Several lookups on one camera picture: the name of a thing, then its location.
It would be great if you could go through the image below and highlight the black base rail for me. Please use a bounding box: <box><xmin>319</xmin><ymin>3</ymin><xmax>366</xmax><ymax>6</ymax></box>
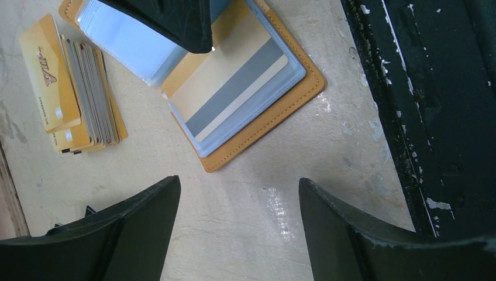
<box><xmin>342</xmin><ymin>0</ymin><xmax>495</xmax><ymax>239</ymax></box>

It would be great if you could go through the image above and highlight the orange leather card holder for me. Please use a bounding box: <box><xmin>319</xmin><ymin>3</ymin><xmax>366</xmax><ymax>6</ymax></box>
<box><xmin>58</xmin><ymin>1</ymin><xmax>326</xmax><ymax>173</ymax></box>

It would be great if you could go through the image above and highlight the single gold credit card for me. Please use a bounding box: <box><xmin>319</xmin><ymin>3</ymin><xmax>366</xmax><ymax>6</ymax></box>
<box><xmin>162</xmin><ymin>1</ymin><xmax>290</xmax><ymax>142</ymax></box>

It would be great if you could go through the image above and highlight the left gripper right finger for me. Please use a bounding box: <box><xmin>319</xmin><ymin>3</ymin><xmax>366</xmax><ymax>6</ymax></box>
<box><xmin>299</xmin><ymin>177</ymin><xmax>495</xmax><ymax>280</ymax></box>

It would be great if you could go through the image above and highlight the plywood board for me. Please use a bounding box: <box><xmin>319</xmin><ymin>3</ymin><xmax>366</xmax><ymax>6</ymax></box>
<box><xmin>1</xmin><ymin>146</ymin><xmax>30</xmax><ymax>240</ymax></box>

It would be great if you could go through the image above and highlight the gold credit card stack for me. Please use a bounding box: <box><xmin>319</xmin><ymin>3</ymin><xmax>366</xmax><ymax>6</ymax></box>
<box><xmin>19</xmin><ymin>13</ymin><xmax>128</xmax><ymax>155</ymax></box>

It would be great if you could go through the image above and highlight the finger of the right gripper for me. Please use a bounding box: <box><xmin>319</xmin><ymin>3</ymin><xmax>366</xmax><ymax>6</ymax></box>
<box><xmin>103</xmin><ymin>0</ymin><xmax>213</xmax><ymax>54</ymax></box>

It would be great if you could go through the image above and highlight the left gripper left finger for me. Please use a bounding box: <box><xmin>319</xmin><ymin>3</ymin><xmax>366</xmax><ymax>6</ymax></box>
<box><xmin>1</xmin><ymin>176</ymin><xmax>181</xmax><ymax>280</ymax></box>

